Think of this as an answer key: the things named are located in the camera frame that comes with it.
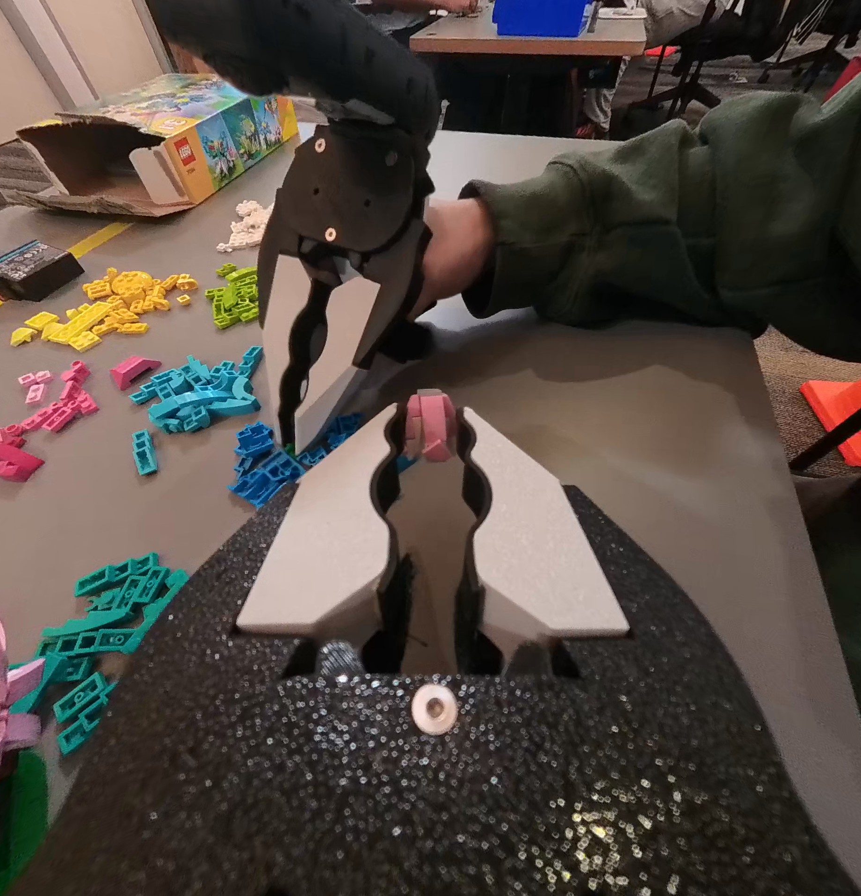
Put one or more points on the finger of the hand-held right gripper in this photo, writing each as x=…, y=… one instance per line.
x=350, y=322
x=280, y=329

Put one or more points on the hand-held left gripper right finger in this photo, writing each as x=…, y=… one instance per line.
x=542, y=553

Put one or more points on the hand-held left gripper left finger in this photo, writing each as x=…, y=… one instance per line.
x=311, y=553

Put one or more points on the light pink toy brick assembly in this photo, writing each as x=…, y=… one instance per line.
x=430, y=423

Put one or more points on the person's right forearm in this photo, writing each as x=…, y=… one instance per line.
x=647, y=231

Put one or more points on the person's right hand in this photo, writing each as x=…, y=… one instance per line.
x=455, y=252

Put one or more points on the pile of lime green toy bricks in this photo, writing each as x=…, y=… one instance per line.
x=238, y=297

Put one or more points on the pile of white toy bricks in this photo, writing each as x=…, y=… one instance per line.
x=245, y=224

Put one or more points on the pile of light blue toy bricks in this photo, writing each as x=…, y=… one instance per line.
x=192, y=402

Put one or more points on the torn colourful cardboard box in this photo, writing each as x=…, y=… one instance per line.
x=213, y=147

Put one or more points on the large magenta slope brick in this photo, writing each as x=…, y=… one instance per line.
x=133, y=371

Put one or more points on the pile of yellow toy bricks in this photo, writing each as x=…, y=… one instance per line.
x=115, y=301

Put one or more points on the pile of teal toy bricks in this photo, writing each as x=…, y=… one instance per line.
x=115, y=595

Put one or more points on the yellow tape strip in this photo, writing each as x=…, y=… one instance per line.
x=98, y=239

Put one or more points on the tan table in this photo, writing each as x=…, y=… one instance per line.
x=528, y=43

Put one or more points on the pile of magenta toy bricks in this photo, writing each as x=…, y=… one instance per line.
x=52, y=416

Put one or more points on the black battery pack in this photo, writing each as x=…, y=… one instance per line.
x=31, y=269

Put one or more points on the blue plastic bin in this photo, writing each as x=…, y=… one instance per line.
x=539, y=17

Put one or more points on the pink toy brick flower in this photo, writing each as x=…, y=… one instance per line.
x=0, y=693

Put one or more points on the pile of dark green bricks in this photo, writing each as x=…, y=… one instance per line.
x=14, y=812

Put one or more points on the black office chair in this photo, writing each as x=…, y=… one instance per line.
x=795, y=31

